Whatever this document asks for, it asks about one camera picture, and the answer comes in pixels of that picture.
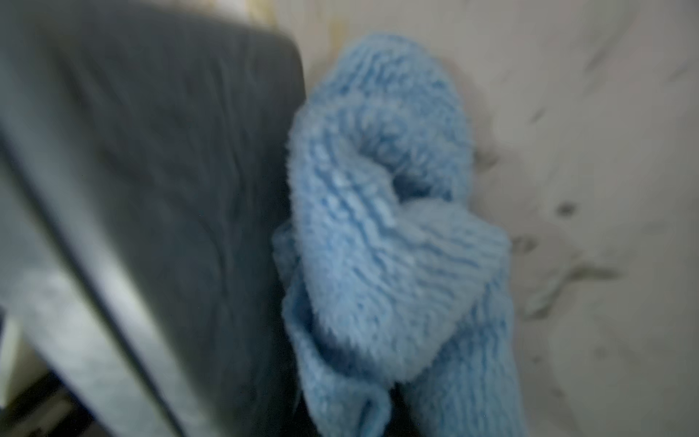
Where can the blue microfiber cloth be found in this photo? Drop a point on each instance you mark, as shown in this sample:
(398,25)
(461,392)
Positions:
(391,281)

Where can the dark grey eyeglass case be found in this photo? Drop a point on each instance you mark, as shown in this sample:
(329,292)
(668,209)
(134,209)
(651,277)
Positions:
(143,173)

